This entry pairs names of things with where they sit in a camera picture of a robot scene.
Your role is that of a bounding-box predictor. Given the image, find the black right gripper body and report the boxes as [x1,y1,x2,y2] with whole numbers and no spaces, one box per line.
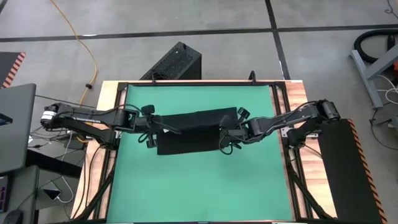
[231,107,251,150]

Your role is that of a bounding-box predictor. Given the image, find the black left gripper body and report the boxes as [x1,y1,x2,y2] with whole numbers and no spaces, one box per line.
[134,105,158,149]

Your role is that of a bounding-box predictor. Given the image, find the black towel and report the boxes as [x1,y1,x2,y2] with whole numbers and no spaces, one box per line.
[156,107,239,156]

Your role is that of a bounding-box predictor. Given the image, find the green table mat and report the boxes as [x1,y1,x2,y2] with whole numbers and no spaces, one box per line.
[107,84,293,222]

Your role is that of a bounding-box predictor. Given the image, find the black computer tower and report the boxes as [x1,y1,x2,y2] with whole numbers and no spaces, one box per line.
[139,41,202,81]

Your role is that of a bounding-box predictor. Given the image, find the black hazard-striped floor mat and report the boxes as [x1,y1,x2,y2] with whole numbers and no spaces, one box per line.
[0,52,26,90]
[317,118,388,224]

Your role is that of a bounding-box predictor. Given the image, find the smartphone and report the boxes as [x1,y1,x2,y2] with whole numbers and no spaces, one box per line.
[42,188,62,202]

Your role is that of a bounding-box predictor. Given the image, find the grey laptop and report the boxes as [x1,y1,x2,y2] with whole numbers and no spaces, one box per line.
[0,83,37,174]

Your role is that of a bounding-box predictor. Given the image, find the grey desk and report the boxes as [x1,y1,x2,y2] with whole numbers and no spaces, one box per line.
[0,164,40,224]

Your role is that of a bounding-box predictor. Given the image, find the grey metal stand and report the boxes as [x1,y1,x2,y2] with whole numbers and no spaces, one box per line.
[348,43,398,109]

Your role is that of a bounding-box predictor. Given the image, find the dark computer mouse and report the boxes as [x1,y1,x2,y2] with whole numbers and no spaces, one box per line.
[2,210,24,224]

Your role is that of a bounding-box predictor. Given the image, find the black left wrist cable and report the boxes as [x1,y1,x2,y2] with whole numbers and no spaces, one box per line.
[136,130,152,144]

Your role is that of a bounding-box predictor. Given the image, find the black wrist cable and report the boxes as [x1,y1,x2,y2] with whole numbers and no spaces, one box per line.
[218,136,234,156]
[136,130,152,144]

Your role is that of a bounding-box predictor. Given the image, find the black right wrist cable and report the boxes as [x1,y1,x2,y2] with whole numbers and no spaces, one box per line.
[218,136,234,156]

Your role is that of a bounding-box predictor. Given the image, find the white charging cable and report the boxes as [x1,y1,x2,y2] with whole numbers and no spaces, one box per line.
[57,175,75,205]

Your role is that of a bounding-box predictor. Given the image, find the thin black floor cable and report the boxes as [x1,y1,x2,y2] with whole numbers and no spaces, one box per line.
[34,95,97,110]

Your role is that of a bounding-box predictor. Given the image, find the orange floor cable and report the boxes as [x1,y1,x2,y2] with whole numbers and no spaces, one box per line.
[49,0,99,106]

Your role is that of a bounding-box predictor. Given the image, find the black flexible hose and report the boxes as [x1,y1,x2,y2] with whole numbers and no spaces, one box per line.
[354,29,398,65]

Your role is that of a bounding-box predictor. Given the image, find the white floor cables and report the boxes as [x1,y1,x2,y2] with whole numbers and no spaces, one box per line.
[376,74,398,105]

